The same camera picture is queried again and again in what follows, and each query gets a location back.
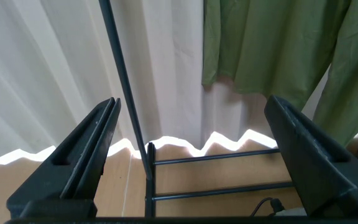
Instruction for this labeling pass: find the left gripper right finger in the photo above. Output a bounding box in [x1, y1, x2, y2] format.
[264, 95, 358, 216]

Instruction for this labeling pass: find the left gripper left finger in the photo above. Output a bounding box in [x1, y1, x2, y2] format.
[6, 96, 122, 219]

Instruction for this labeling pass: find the green shirt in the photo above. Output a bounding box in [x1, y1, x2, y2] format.
[201, 0, 358, 147]

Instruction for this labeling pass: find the black clothes rack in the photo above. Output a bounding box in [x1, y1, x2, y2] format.
[98, 0, 295, 218]

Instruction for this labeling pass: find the black cable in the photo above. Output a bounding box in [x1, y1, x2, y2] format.
[249, 197, 287, 217]

